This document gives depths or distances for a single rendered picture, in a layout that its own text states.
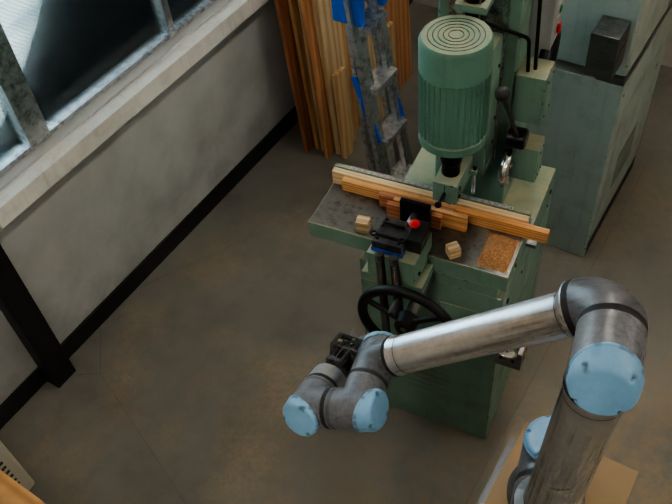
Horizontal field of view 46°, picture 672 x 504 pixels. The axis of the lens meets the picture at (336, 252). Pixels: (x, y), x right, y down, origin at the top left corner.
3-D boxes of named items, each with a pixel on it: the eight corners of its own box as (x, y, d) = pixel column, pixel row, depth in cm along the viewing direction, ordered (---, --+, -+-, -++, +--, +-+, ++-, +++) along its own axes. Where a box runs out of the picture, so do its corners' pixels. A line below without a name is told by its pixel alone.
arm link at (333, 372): (338, 411, 179) (301, 397, 182) (347, 398, 183) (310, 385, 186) (341, 380, 174) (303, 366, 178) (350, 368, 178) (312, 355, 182)
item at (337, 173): (332, 182, 240) (331, 170, 236) (335, 178, 241) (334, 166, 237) (526, 233, 220) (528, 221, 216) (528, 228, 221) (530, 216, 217)
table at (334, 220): (294, 257, 229) (292, 244, 224) (338, 189, 246) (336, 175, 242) (497, 318, 209) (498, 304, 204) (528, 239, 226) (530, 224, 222)
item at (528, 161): (502, 175, 227) (506, 144, 218) (509, 160, 231) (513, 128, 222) (535, 183, 224) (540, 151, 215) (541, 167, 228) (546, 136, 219)
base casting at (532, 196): (359, 277, 239) (357, 257, 232) (425, 157, 272) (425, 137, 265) (502, 320, 224) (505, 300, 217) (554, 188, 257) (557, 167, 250)
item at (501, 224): (342, 190, 237) (341, 180, 234) (344, 185, 238) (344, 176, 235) (546, 244, 217) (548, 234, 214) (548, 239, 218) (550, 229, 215)
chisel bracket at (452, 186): (431, 203, 219) (432, 181, 212) (448, 171, 227) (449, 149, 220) (457, 210, 216) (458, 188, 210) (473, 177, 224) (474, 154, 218)
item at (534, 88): (510, 120, 214) (515, 74, 203) (519, 100, 219) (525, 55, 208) (541, 126, 211) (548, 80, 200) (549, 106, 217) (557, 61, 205)
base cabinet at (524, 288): (369, 399, 292) (357, 278, 239) (423, 286, 325) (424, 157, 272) (486, 441, 277) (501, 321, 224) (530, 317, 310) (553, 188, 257)
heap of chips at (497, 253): (475, 264, 214) (476, 258, 212) (489, 233, 221) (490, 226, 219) (506, 273, 211) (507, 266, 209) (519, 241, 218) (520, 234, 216)
